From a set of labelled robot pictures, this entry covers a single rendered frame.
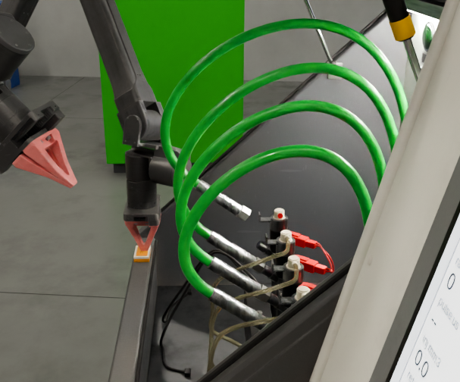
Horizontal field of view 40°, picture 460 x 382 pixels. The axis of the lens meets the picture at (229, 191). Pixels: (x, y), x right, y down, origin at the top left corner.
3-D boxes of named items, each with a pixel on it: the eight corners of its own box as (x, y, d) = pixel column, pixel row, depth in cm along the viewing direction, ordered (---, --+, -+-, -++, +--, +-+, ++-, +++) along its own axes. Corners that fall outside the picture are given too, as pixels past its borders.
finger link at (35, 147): (73, 183, 79) (20, 129, 78) (41, 216, 82) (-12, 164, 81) (95, 166, 85) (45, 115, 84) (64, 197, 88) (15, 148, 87)
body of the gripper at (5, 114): (40, 122, 77) (-4, 77, 76) (-6, 172, 81) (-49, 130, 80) (64, 109, 83) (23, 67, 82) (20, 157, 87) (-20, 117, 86)
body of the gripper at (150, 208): (161, 202, 127) (159, 167, 124) (158, 223, 117) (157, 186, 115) (128, 202, 126) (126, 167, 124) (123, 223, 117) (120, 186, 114)
